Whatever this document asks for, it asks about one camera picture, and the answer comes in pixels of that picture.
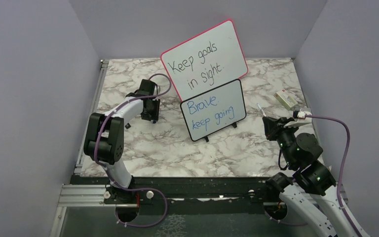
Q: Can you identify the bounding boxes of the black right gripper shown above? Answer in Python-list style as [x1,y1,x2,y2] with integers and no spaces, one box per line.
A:
[264,116,300,167]

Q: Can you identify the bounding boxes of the blue whiteboard marker pen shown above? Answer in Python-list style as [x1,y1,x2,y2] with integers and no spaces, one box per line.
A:
[257,103,266,117]

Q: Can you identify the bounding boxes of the black framed whiteboard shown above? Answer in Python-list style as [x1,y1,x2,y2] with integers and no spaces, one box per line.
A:
[180,79,247,142]

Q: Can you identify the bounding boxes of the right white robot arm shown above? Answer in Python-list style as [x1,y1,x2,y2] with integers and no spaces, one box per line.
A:
[262,111,368,237]

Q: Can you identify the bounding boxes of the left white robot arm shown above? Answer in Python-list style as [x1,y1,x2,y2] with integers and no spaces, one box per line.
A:
[83,79,160,203]

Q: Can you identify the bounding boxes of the pink framed whiteboard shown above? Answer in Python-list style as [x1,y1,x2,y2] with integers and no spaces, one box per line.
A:
[160,19,248,101]

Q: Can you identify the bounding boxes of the white green box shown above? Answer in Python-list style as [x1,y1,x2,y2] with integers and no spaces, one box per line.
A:
[274,89,299,111]

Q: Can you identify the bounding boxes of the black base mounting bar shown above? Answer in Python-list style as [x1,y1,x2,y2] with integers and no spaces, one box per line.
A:
[71,175,288,219]

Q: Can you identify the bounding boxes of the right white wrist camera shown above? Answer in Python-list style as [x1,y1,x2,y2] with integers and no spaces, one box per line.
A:
[283,110,312,128]

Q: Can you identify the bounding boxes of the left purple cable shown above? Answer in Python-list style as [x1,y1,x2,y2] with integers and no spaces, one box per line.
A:
[93,73,173,191]

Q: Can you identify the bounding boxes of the aluminium rail table edge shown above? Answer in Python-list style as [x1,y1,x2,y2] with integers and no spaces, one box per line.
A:
[57,59,109,207]

